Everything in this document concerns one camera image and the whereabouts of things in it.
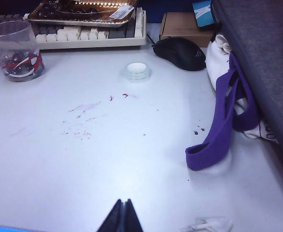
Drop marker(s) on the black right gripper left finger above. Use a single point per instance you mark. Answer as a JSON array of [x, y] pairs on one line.
[[112, 220]]

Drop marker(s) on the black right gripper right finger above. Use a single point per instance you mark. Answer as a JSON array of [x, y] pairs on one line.
[[131, 220]]

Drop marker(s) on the gold plastic cherry tray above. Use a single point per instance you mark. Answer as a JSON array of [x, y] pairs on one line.
[[78, 14]]

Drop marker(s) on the crumpled clear plastic scrap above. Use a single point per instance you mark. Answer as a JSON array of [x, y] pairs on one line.
[[209, 223]]

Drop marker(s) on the small clear round lid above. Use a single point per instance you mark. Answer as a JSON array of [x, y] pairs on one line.
[[136, 71]]

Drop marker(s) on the black computer mouse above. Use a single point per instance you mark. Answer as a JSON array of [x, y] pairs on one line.
[[180, 53]]

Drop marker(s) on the white and grey keyboard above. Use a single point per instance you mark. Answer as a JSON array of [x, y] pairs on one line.
[[93, 36]]

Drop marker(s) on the clear glass jar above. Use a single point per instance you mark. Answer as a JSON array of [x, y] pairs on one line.
[[13, 48]]

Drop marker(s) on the brown cardboard box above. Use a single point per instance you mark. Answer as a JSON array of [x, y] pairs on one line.
[[180, 26]]

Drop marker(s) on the grey laptop sleeve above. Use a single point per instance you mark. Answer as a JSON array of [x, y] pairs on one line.
[[264, 60]]

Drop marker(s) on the blue and white packet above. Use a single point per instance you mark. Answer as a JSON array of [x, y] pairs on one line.
[[203, 13]]

